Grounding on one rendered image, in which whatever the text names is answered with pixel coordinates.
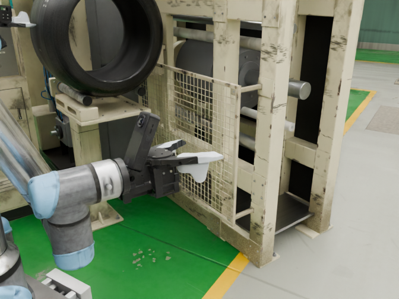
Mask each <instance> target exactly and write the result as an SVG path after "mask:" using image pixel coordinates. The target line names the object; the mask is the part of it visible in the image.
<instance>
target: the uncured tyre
mask: <svg viewBox="0 0 399 299"><path fill-rule="evenodd" d="M112 1H113V3H114V4H115V5H116V7H117V9H118V10H119V12H120V15H121V17H122V22H123V41H122V45H121V48H120V49H119V52H118V54H117V55H116V56H115V57H114V59H113V60H112V61H111V62H109V63H108V64H107V65H105V66H104V67H102V68H99V69H95V70H92V71H85V70H83V69H82V67H81V66H80V65H79V63H78V62H77V61H76V59H75V57H74V55H73V53H72V50H71V47H70V43H69V33H68V32H69V22H70V19H71V16H72V13H73V11H74V9H75V7H76V6H77V4H78V3H79V2H80V0H49V2H48V4H47V7H46V8H43V4H44V2H45V0H34V2H33V6H32V8H31V14H30V23H32V24H36V26H34V27H32V28H31V27H30V35H31V41H32V44H33V47H34V50H35V52H36V55H37V57H38V58H39V60H40V61H41V63H42V65H43V66H44V67H45V68H46V70H47V71H48V72H49V73H50V74H51V75H52V76H54V77H55V78H56V79H57V80H59V81H60V82H62V83H64V84H65V85H67V86H69V87H71V88H73V89H75V90H76V91H78V92H80V93H83V94H86V95H88V96H93V97H114V96H119V95H122V94H125V93H128V92H130V91H132V90H133V89H135V88H137V87H138V86H139V85H141V84H142V83H143V82H144V81H145V80H146V79H147V78H148V76H149V75H150V74H151V73H152V71H153V69H154V68H155V66H156V64H157V61H158V59H159V57H160V53H161V50H162V44H163V23H162V18H161V15H160V11H159V8H158V6H157V3H156V1H155V0H112ZM39 47H40V48H41V51H42V53H40V50H39Z"/></svg>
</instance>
